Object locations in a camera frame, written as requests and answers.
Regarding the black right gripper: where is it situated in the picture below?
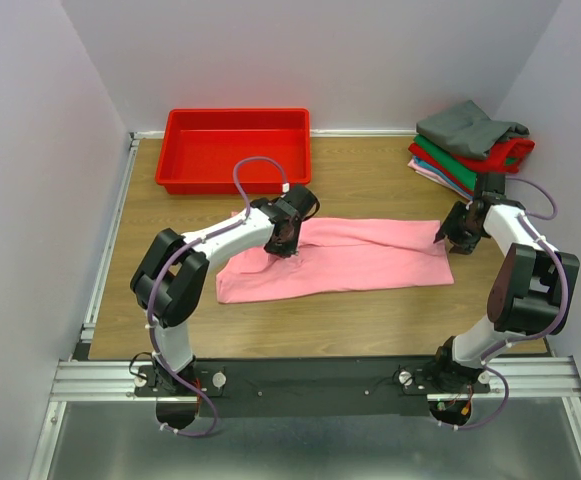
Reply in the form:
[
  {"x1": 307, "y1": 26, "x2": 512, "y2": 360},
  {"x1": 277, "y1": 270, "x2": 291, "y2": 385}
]
[{"x1": 433, "y1": 200, "x2": 484, "y2": 256}]

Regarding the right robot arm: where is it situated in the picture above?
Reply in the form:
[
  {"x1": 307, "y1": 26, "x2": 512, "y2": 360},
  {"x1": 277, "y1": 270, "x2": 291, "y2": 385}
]
[{"x1": 426, "y1": 200, "x2": 580, "y2": 392}]

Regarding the light pink folded t shirt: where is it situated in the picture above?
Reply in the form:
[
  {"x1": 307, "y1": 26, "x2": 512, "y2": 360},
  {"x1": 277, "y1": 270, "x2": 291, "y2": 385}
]
[{"x1": 407, "y1": 157, "x2": 472, "y2": 199}]

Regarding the grey folded t shirt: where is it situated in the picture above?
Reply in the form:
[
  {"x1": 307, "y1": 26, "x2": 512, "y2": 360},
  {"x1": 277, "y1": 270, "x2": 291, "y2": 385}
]
[{"x1": 416, "y1": 100, "x2": 530, "y2": 160}]

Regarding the blue folded t shirt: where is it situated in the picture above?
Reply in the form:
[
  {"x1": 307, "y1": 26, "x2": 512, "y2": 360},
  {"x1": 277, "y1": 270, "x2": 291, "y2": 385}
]
[{"x1": 408, "y1": 156, "x2": 473, "y2": 197}]

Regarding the aluminium frame rail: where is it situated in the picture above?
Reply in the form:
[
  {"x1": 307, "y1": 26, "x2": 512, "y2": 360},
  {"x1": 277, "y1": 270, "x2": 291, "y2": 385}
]
[{"x1": 50, "y1": 356, "x2": 581, "y2": 402}]

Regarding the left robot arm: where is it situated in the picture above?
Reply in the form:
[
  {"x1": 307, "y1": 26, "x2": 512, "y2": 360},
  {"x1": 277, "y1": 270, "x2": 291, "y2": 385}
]
[{"x1": 130, "y1": 185, "x2": 320, "y2": 395}]

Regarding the red folded t shirt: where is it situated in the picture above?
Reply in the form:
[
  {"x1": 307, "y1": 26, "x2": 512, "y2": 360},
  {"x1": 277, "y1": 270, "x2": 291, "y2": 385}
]
[{"x1": 408, "y1": 135, "x2": 535, "y2": 195}]

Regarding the green folded t shirt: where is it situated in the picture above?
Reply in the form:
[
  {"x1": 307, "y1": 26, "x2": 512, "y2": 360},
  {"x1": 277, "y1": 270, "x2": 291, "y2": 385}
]
[{"x1": 413, "y1": 133, "x2": 521, "y2": 191}]

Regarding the red plastic tray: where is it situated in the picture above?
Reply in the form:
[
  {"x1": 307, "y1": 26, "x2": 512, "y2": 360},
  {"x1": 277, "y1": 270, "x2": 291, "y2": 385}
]
[{"x1": 155, "y1": 108, "x2": 312, "y2": 195}]

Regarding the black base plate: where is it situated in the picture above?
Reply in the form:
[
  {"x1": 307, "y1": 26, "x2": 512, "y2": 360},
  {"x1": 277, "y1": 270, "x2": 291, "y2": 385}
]
[{"x1": 134, "y1": 356, "x2": 489, "y2": 420}]

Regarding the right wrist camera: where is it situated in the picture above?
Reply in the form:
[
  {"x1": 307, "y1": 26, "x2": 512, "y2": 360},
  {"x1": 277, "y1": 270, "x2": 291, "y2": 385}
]
[{"x1": 473, "y1": 172, "x2": 506, "y2": 199}]

